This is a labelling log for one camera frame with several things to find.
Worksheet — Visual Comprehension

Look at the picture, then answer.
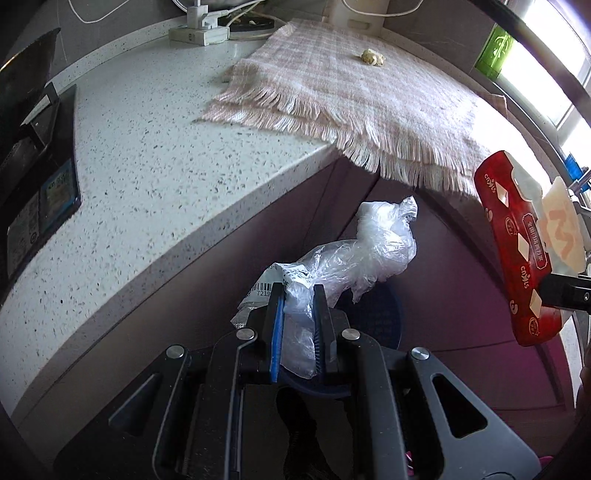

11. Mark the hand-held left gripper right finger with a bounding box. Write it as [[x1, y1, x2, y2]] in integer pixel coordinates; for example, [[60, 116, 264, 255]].
[[313, 285, 536, 480]]

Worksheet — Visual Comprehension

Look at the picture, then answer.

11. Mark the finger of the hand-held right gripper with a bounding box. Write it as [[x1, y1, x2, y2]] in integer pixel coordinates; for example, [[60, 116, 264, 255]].
[[561, 154, 591, 204], [538, 272, 591, 312]]

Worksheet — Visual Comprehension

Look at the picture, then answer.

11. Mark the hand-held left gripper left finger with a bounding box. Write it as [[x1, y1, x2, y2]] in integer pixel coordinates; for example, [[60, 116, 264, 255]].
[[108, 282, 285, 467]]

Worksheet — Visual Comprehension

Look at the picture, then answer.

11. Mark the dark blue bin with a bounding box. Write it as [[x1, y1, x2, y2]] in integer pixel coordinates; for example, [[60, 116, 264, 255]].
[[277, 281, 404, 400]]

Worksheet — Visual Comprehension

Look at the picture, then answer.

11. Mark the red and white paper food box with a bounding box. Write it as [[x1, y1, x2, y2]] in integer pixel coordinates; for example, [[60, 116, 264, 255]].
[[474, 150, 589, 347]]

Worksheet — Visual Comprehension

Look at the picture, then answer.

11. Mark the clear plastic bag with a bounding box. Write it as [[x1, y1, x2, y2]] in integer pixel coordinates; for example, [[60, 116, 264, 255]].
[[231, 196, 419, 379]]

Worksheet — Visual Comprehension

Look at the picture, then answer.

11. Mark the purple cabinet front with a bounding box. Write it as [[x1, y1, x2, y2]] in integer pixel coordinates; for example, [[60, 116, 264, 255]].
[[9, 154, 571, 480]]

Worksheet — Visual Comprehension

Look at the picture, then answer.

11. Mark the window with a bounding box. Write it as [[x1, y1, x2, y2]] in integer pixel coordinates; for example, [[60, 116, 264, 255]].
[[489, 0, 591, 153]]

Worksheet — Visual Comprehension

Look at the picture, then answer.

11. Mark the green plastic container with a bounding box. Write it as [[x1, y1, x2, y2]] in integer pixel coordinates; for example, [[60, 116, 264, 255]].
[[475, 24, 515, 79]]

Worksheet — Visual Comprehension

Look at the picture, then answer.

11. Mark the pink plaid cloth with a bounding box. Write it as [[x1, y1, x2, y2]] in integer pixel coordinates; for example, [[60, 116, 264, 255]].
[[196, 19, 506, 195]]

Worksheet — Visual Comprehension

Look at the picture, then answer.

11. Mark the white appliance base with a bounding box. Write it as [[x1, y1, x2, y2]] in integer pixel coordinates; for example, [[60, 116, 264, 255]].
[[323, 0, 393, 34]]

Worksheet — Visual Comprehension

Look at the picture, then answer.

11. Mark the black induction cooktop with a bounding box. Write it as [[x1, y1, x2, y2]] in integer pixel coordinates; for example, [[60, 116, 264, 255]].
[[0, 83, 83, 296]]

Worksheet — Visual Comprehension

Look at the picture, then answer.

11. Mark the black round trivet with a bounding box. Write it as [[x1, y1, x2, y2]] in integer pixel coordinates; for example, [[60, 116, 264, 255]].
[[217, 11, 289, 38]]

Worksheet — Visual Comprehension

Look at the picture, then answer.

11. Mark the white power strip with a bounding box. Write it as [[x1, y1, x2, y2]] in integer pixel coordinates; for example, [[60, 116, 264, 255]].
[[168, 0, 232, 47]]

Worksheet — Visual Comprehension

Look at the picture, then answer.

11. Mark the black pan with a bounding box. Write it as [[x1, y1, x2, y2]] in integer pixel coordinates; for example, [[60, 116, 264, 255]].
[[0, 28, 63, 85]]

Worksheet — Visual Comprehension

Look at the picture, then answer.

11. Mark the white cable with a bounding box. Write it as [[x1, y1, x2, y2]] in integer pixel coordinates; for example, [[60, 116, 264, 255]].
[[342, 0, 393, 18], [69, 0, 195, 24]]

